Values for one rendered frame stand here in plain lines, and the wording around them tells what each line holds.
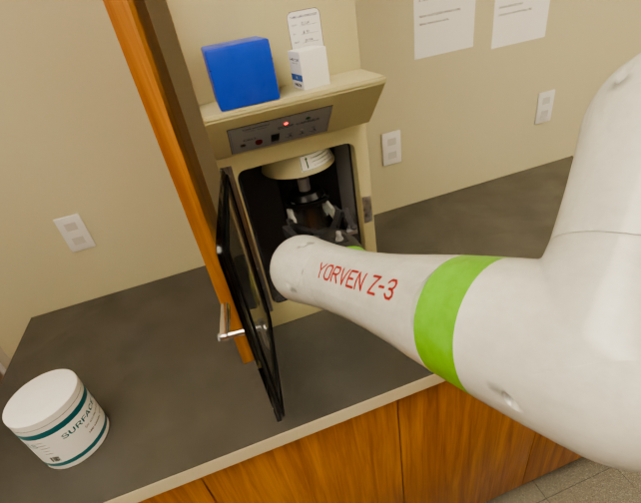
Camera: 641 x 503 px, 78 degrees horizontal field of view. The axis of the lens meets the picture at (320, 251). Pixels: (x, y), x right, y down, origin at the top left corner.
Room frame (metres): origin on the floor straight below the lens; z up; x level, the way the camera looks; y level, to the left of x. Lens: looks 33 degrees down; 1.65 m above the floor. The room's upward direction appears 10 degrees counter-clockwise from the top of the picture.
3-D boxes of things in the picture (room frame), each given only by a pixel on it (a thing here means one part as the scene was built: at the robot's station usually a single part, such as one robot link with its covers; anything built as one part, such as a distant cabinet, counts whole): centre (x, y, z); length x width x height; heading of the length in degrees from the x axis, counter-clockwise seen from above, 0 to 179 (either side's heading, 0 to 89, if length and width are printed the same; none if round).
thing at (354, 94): (0.74, 0.00, 1.46); 0.32 x 0.12 x 0.10; 102
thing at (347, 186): (0.92, 0.04, 1.19); 0.26 x 0.24 x 0.35; 102
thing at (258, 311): (0.60, 0.15, 1.19); 0.30 x 0.01 x 0.40; 5
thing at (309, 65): (0.75, -0.04, 1.54); 0.05 x 0.05 x 0.06; 20
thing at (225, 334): (0.52, 0.17, 1.20); 0.10 x 0.05 x 0.03; 5
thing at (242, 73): (0.72, 0.08, 1.55); 0.10 x 0.10 x 0.09; 12
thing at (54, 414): (0.53, 0.58, 1.01); 0.13 x 0.13 x 0.15
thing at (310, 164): (0.90, 0.02, 1.34); 0.18 x 0.18 x 0.05
